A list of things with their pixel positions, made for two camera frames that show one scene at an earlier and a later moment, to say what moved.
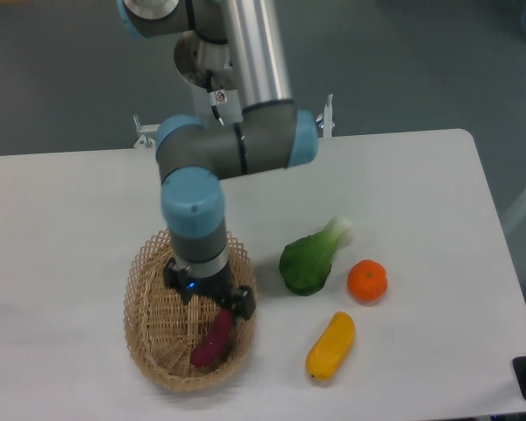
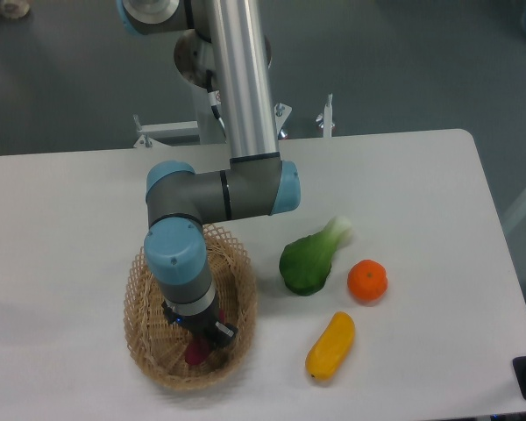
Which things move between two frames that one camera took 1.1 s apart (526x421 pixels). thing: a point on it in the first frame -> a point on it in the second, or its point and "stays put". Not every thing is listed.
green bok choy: x=305 y=262 stays put
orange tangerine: x=367 y=281 stays put
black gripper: x=218 y=288 -> x=207 y=325
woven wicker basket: x=163 y=325 stays put
